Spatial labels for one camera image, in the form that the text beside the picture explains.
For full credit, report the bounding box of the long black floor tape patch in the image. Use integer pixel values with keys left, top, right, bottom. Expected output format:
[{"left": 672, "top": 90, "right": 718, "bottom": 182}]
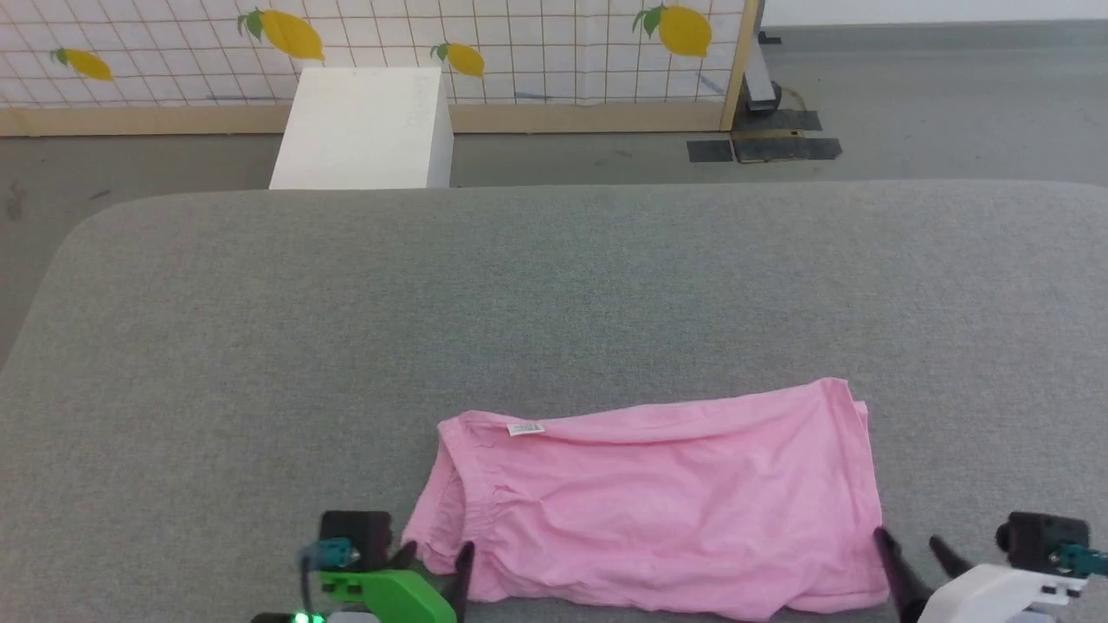
[{"left": 734, "top": 137, "right": 843, "bottom": 164}]

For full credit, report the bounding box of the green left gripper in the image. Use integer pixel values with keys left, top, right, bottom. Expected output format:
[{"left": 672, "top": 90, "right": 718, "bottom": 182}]
[{"left": 316, "top": 542, "right": 475, "bottom": 623}]

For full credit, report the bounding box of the white rectangular box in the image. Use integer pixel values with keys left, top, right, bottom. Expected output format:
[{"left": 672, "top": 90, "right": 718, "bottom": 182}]
[{"left": 269, "top": 67, "right": 454, "bottom": 189}]

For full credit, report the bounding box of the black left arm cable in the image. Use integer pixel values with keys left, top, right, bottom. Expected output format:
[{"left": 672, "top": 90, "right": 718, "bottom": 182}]
[{"left": 300, "top": 538, "right": 361, "bottom": 615}]

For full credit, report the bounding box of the black floor mat under foot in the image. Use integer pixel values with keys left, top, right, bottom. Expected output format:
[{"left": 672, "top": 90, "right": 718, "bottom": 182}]
[{"left": 736, "top": 110, "right": 823, "bottom": 132}]

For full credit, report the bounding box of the grey fabric sofa cushion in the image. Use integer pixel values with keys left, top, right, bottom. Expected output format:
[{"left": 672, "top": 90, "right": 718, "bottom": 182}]
[{"left": 0, "top": 180, "right": 1108, "bottom": 623}]

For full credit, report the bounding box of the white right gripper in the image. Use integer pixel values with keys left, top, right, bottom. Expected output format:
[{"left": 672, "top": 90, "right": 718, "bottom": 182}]
[{"left": 873, "top": 526, "right": 1088, "bottom": 623}]

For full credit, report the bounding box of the pink cloth garment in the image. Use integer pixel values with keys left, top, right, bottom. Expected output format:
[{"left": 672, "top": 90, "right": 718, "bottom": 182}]
[{"left": 403, "top": 377, "right": 892, "bottom": 622}]

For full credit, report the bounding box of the lemon print partition screen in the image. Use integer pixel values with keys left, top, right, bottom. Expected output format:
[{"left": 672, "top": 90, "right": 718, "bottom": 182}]
[{"left": 0, "top": 0, "right": 763, "bottom": 137}]

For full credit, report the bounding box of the grey metal partition foot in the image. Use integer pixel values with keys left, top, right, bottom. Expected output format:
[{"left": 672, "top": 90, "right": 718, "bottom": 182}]
[{"left": 743, "top": 0, "right": 785, "bottom": 113}]

